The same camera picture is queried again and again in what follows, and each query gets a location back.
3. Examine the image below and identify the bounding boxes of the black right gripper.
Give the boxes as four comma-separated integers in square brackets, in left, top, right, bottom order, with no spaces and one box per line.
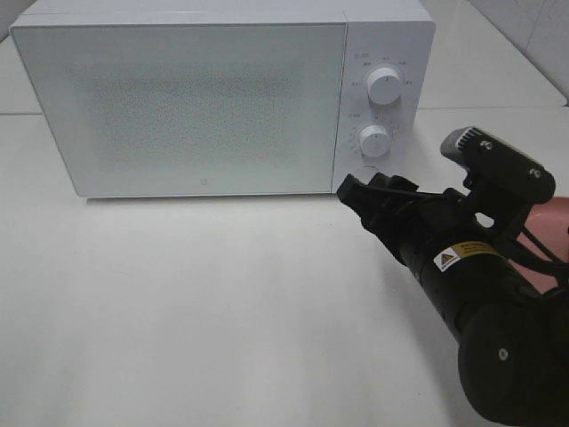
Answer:
[336,173,485,262]

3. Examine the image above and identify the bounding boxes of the round white door button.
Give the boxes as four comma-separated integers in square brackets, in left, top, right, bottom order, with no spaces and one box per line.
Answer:
[353,166,379,184]

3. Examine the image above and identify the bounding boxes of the pink round plate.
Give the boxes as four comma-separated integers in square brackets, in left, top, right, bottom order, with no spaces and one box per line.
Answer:
[511,197,568,294]

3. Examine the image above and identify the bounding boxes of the white microwave door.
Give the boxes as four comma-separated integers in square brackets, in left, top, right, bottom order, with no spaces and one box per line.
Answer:
[13,24,345,197]

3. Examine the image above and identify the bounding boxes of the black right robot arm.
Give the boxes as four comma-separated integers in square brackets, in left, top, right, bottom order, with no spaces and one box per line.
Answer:
[337,174,568,426]

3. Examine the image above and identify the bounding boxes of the lower white timer knob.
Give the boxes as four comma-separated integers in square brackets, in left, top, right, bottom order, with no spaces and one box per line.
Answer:
[357,125,391,158]

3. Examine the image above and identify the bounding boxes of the upper white power knob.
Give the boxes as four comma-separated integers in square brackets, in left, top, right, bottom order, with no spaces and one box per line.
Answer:
[365,64,403,106]

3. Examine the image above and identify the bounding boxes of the white microwave oven body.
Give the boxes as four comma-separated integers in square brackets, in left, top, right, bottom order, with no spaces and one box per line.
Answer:
[10,1,436,197]

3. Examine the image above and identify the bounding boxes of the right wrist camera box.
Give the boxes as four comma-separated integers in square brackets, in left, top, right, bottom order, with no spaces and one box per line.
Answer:
[440,126,556,235]

